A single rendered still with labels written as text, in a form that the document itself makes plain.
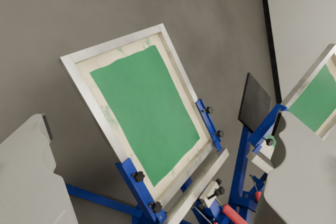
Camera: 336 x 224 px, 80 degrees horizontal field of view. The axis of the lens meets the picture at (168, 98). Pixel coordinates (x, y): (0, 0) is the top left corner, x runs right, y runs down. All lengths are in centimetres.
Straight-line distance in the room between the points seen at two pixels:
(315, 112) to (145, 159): 123
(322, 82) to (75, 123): 185
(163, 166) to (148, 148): 13
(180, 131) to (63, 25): 140
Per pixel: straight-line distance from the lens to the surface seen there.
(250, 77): 187
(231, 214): 131
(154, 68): 109
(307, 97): 161
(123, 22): 232
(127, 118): 96
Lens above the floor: 180
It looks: 50 degrees down
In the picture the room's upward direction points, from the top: 77 degrees clockwise
